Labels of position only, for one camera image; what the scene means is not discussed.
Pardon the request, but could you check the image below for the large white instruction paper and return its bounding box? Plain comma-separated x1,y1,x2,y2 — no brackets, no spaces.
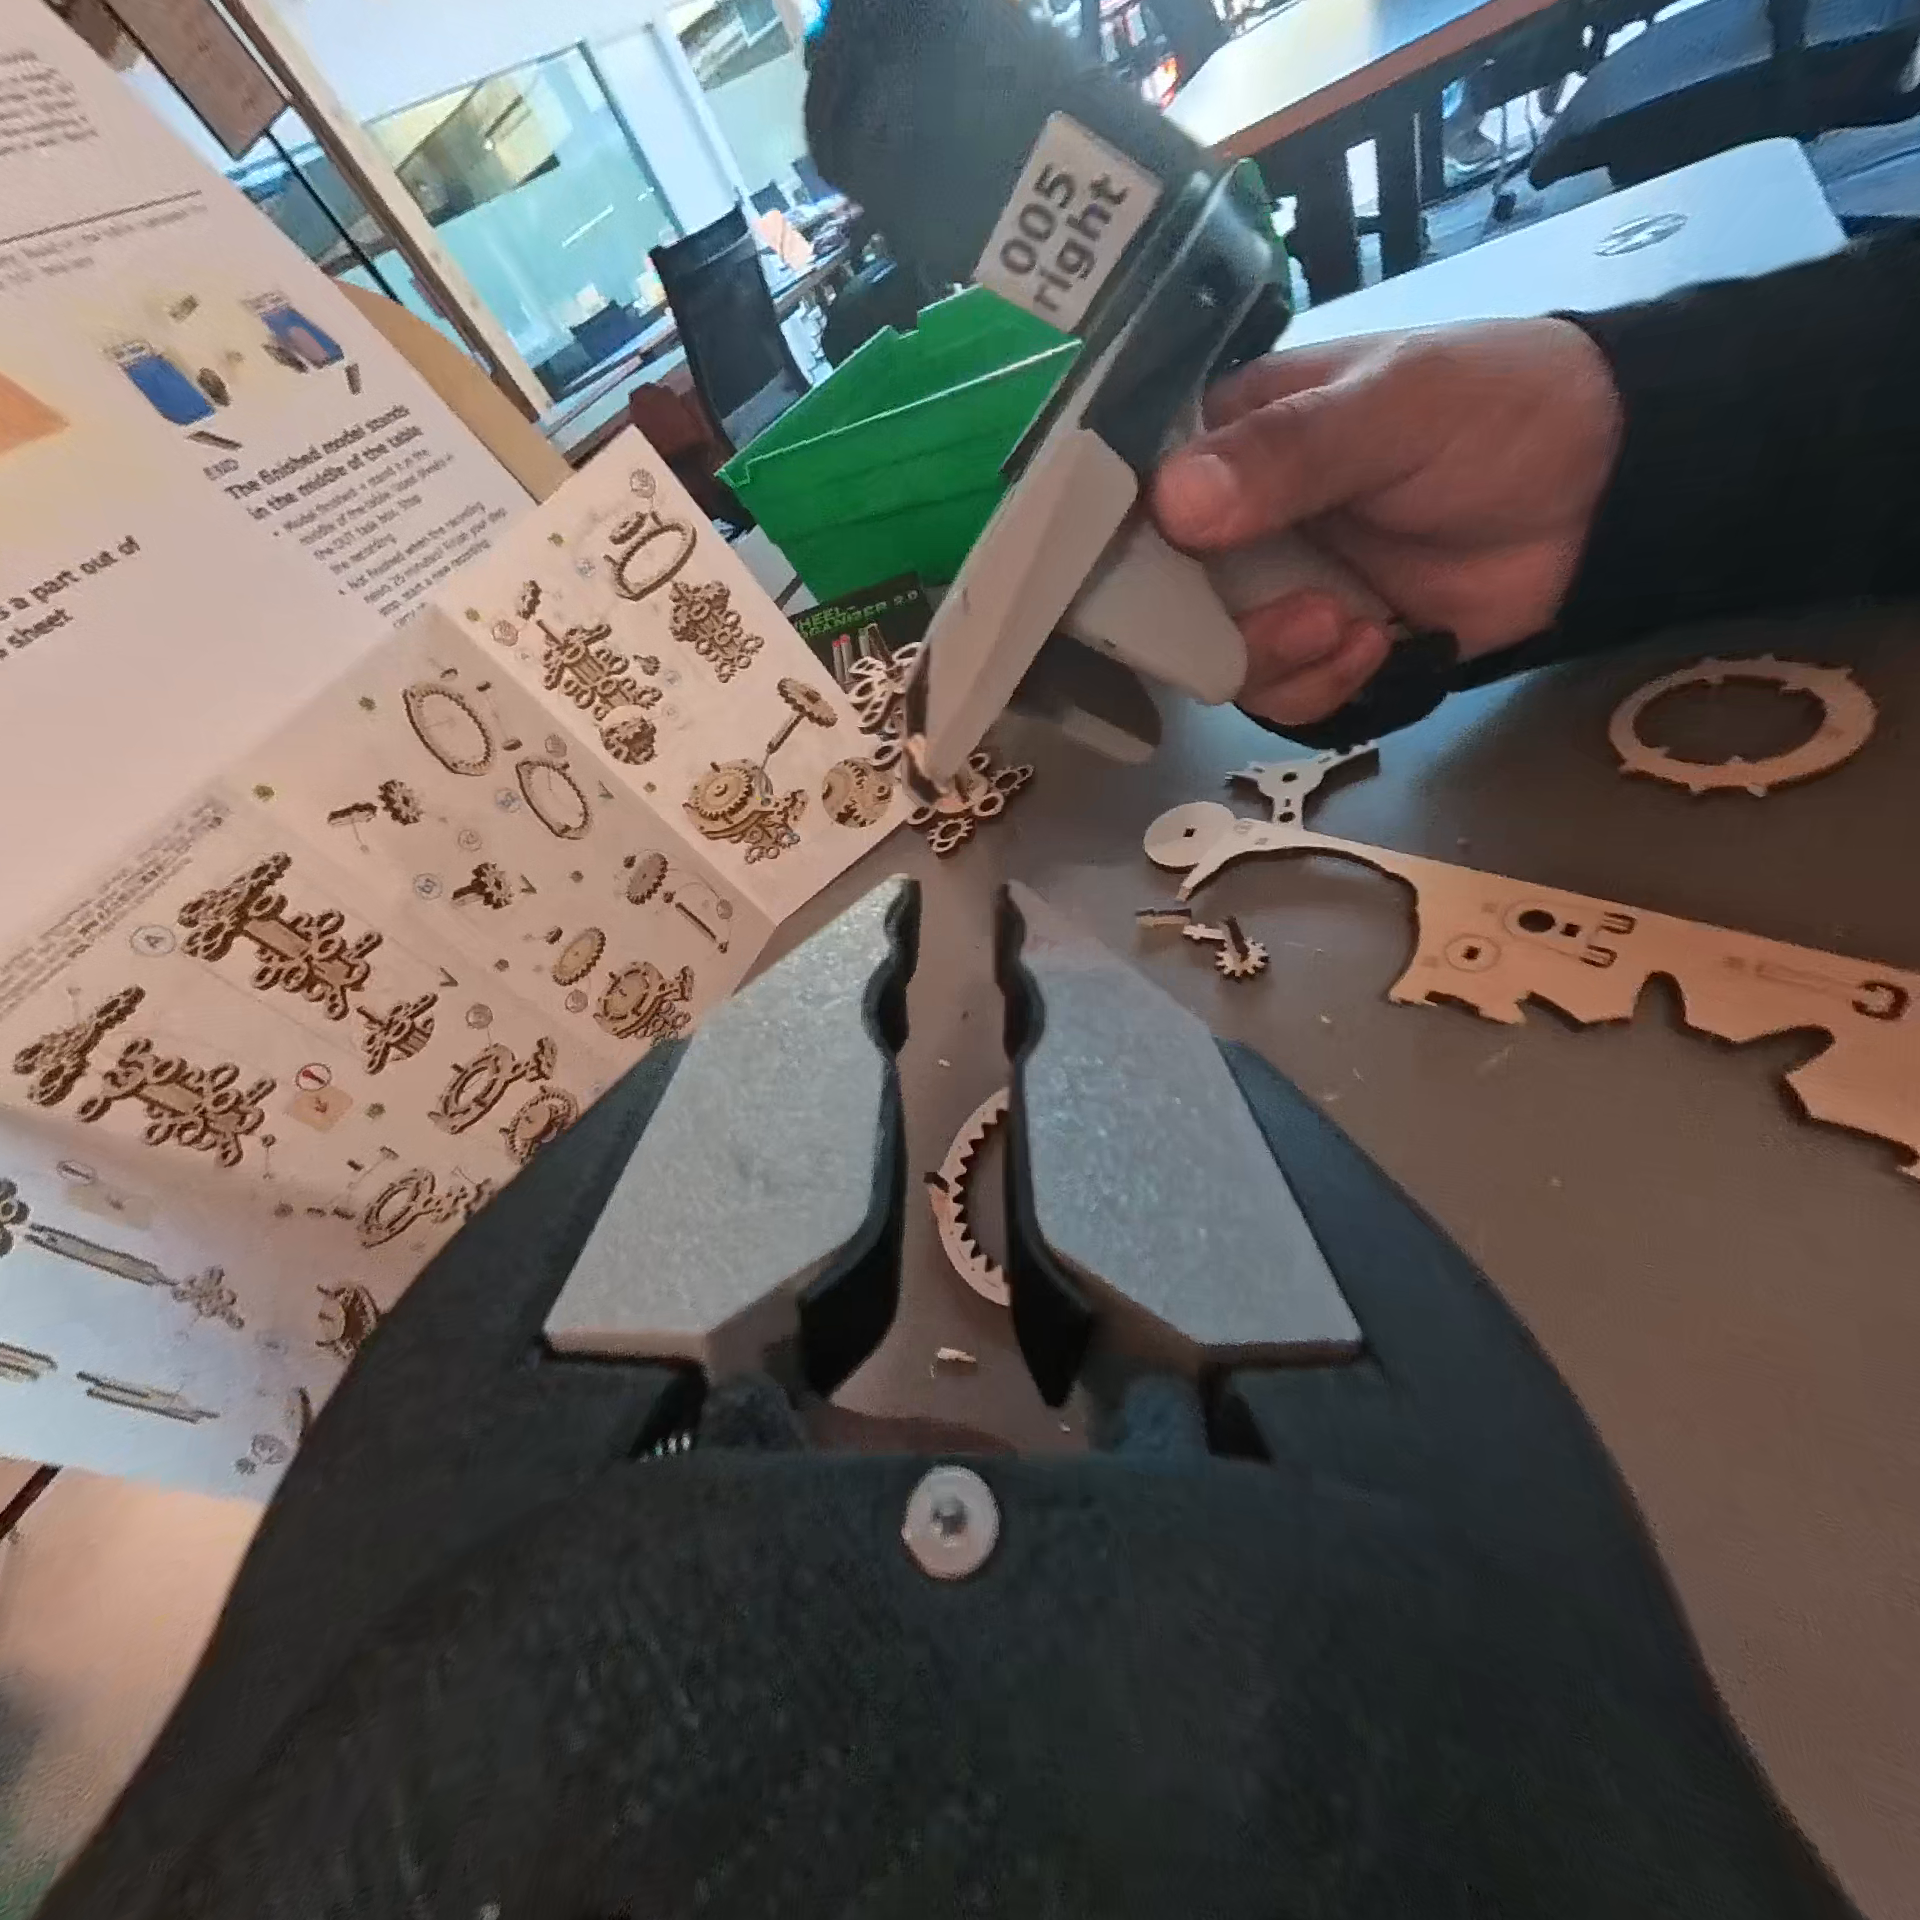
0,0,545,938

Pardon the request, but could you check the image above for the tan curved board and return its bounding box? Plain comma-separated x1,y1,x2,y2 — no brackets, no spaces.
337,276,531,500

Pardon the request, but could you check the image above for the folded instruction leaflet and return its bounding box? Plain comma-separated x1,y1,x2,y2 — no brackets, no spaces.
0,428,922,1501

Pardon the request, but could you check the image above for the person's right forearm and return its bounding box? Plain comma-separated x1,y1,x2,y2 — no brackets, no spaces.
1546,247,1920,664

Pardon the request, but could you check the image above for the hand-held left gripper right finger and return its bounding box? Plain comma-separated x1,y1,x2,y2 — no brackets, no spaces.
994,880,1366,1408

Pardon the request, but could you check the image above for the long wooden offcut sheet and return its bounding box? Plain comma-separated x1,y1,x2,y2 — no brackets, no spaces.
1177,832,1920,1178

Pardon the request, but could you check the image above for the green plastic bin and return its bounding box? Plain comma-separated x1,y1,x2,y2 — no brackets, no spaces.
718,157,1297,605

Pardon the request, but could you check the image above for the brown table with black legs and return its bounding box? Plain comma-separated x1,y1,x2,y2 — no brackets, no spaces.
1161,0,1569,288

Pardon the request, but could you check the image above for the small three-armed wooden part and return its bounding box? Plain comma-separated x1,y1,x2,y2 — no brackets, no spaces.
1227,745,1384,824

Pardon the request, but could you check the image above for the wooden disc with square hole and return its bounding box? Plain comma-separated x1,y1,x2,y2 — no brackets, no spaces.
1144,802,1251,876

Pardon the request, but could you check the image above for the thin spiked wooden ring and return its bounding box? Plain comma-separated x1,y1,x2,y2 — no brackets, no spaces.
1610,655,1882,798

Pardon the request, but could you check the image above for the wooden model with loop arms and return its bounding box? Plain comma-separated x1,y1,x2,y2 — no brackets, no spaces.
849,644,1040,860

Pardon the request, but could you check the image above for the black printed box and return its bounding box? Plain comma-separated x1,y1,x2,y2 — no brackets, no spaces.
786,576,926,681

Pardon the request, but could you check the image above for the white closed laptop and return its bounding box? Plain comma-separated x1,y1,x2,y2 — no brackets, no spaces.
1266,136,1850,360

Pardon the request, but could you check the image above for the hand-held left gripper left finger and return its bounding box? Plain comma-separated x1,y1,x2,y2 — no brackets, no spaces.
540,873,924,1400

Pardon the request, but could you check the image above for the person's right hand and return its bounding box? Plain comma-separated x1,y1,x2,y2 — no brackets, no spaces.
1154,311,1630,730

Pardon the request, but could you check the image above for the small wooden gear on axle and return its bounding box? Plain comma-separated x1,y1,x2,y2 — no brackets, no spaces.
1137,903,1273,985

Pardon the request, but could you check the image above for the black office chair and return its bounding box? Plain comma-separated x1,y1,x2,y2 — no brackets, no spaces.
1529,0,1920,189
646,210,812,453

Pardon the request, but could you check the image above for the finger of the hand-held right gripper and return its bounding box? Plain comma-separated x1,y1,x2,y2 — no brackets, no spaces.
900,412,1150,798

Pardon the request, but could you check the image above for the wooden internal gear ring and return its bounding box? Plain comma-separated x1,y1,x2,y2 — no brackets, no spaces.
926,1087,1052,1316

